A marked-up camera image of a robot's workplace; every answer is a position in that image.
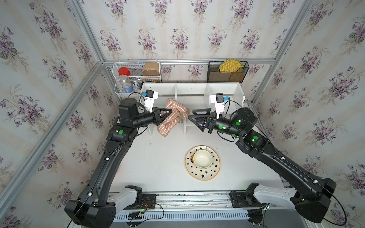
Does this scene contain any clear plastic bottle blue label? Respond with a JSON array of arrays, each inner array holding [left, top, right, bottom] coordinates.
[[118, 75, 134, 93]]

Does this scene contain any star patterned plate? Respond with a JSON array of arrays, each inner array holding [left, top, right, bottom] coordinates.
[[185, 145, 221, 181]]

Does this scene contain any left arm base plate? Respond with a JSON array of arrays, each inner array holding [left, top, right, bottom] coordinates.
[[125, 193, 157, 210]]

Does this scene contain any cream ceramic bowl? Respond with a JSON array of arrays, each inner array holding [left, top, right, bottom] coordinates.
[[192, 150, 213, 169]]

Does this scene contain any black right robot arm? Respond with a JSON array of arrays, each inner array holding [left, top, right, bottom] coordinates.
[[188, 107, 336, 223]]

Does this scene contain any white wooden bookshelf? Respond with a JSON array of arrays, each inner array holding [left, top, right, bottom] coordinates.
[[142, 83, 252, 137]]

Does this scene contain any brown paper box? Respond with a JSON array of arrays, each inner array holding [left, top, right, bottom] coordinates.
[[142, 62, 160, 76]]

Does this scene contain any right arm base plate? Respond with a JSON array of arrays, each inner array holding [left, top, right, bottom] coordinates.
[[229, 191, 266, 208]]

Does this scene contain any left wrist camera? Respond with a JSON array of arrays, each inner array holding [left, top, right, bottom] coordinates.
[[142, 89, 159, 112]]

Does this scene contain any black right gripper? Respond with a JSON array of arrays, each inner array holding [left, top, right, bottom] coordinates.
[[190, 107, 245, 141]]

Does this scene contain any white wire basket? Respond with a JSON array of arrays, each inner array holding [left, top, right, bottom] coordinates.
[[111, 61, 162, 98]]

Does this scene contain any red lidded jar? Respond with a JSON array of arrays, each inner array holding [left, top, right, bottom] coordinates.
[[118, 67, 131, 77]]

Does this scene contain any yellow woven fan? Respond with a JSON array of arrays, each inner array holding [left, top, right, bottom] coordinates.
[[218, 59, 243, 73]]

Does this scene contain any black mesh basket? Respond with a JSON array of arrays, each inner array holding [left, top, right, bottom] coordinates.
[[207, 61, 250, 83]]

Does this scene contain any round cork coaster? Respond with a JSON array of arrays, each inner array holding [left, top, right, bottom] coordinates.
[[229, 72, 244, 83]]

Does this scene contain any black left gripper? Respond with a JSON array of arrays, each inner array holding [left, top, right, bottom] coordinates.
[[131, 107, 174, 130]]

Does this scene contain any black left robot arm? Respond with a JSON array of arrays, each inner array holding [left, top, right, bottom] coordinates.
[[65, 98, 173, 228]]

